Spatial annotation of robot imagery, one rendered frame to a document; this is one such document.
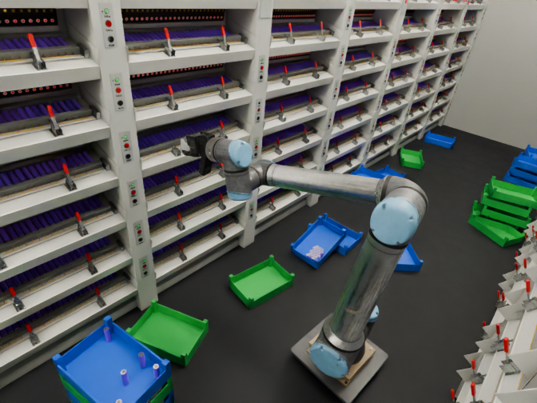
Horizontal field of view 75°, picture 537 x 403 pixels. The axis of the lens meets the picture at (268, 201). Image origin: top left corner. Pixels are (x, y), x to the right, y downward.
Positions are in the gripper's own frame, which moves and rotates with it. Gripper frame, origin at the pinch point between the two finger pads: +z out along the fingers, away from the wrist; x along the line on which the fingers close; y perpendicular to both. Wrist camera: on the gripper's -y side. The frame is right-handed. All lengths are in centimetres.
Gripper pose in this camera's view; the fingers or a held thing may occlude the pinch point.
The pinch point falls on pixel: (184, 149)
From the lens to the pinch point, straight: 150.0
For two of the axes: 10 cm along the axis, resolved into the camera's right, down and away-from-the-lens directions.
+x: -6.7, 3.6, -6.5
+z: -7.3, -2.0, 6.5
